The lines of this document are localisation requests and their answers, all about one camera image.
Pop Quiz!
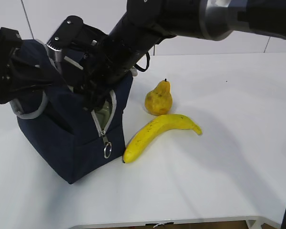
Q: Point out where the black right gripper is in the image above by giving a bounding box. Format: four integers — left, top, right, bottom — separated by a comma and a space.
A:
60, 24, 136, 111

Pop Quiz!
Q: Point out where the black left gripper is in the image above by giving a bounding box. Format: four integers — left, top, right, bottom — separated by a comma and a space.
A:
0, 27, 64, 104

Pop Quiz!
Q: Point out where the green lid glass container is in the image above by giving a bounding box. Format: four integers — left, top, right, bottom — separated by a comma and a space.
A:
95, 101, 112, 127

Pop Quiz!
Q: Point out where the navy blue lunch bag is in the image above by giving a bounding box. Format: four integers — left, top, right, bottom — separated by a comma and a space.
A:
10, 40, 133, 184

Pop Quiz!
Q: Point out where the yellow pear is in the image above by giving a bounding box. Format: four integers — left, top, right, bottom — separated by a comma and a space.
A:
144, 78, 173, 116

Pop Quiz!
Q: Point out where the yellow banana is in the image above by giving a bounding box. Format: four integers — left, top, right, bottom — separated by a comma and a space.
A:
123, 114, 203, 164

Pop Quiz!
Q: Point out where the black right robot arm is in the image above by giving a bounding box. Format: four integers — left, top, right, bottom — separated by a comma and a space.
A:
54, 0, 286, 110

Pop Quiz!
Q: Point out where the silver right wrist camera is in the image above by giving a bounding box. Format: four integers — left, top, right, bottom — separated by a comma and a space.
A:
46, 15, 84, 62

